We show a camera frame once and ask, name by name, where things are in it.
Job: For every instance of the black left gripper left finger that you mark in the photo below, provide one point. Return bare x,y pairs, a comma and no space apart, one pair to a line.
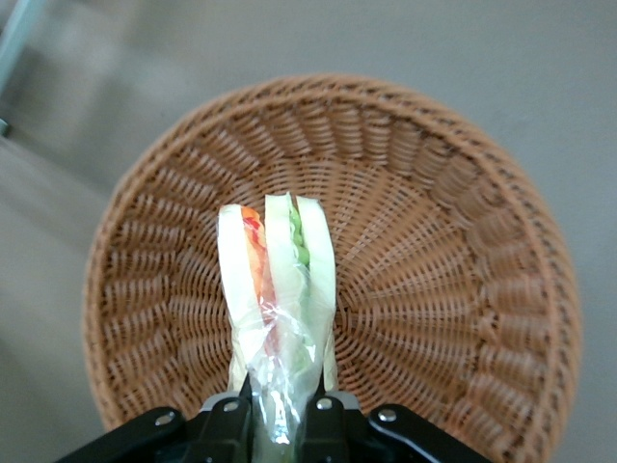
226,429

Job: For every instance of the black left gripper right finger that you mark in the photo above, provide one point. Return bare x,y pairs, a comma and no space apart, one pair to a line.
328,429

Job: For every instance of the plastic triangle sandwich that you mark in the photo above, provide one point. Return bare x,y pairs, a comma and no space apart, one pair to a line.
284,270

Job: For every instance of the brown round wicker basket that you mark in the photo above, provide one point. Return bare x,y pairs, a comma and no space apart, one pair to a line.
434,289

